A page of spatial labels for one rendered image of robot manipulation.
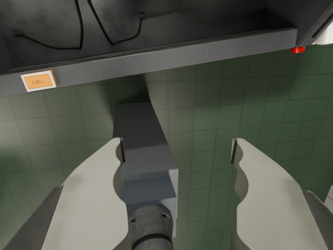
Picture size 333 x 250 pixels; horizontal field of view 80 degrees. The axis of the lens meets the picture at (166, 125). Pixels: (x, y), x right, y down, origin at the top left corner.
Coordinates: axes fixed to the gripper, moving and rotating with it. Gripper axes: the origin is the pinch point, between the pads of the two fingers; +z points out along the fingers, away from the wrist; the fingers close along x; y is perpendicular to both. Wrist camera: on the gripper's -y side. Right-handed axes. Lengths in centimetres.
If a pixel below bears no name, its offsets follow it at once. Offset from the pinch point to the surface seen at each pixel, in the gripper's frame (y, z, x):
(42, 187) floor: 105, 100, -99
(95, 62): 0.2, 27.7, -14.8
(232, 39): -3.1, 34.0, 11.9
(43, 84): 3.3, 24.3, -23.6
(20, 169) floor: 87, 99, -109
